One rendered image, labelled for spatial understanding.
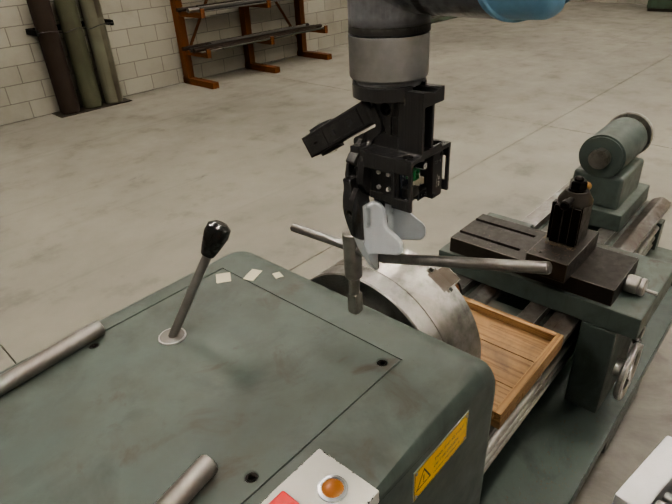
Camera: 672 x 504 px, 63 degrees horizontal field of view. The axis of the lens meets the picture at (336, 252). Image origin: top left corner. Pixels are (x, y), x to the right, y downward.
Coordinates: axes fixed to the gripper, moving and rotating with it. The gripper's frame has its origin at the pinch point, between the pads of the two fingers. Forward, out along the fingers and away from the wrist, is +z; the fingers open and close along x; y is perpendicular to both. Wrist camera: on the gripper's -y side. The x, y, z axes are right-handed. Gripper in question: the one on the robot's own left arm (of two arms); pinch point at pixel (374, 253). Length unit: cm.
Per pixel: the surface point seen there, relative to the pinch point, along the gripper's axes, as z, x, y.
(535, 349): 49, 54, 3
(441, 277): 16.8, 23.0, -4.2
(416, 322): 17.9, 11.8, -1.6
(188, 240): 136, 126, -254
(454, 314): 20.1, 19.4, 0.5
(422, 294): 16.4, 16.5, -3.6
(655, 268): 45, 97, 15
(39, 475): 12.3, -37.1, -13.4
